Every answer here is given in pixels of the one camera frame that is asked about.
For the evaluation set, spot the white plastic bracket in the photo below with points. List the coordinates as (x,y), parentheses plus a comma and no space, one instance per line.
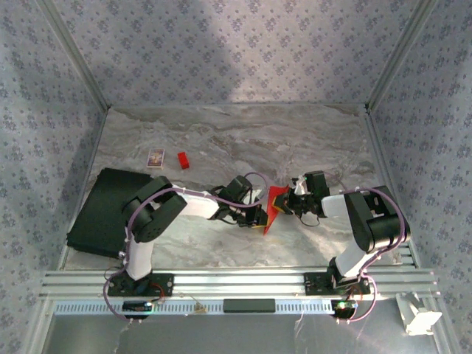
(420,321)

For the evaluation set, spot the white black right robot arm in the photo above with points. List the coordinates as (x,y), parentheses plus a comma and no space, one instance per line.
(333,206)

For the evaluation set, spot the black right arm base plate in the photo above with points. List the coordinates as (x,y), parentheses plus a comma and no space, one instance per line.
(317,284)

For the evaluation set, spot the aluminium mounting rail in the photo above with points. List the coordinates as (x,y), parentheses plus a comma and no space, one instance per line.
(239,284)

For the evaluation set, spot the red block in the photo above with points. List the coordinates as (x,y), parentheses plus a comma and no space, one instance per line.
(183,160)

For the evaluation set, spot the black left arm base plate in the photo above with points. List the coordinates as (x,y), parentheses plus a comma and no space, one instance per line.
(162,285)

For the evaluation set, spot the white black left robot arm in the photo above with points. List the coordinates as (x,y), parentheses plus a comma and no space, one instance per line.
(199,206)

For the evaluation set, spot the black rectangular bar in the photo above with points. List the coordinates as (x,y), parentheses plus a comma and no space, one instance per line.
(249,305)

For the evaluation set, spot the aluminium frame post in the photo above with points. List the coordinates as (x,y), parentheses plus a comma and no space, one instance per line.
(74,51)
(400,51)

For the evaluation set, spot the purple card box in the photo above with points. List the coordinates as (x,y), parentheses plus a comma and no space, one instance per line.
(156,158)

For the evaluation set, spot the aluminium side rail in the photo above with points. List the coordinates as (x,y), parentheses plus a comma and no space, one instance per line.
(383,166)
(96,144)

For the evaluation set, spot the black mat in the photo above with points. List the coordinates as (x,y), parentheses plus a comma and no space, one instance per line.
(92,221)

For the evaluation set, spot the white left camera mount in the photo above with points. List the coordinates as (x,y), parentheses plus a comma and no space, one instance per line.
(257,195)

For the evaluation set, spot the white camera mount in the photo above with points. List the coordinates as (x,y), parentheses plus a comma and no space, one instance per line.
(299,187)
(257,195)

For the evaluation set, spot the red cloth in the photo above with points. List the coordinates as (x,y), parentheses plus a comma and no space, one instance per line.
(270,212)

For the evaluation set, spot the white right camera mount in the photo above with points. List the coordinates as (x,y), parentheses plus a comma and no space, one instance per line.
(299,187)

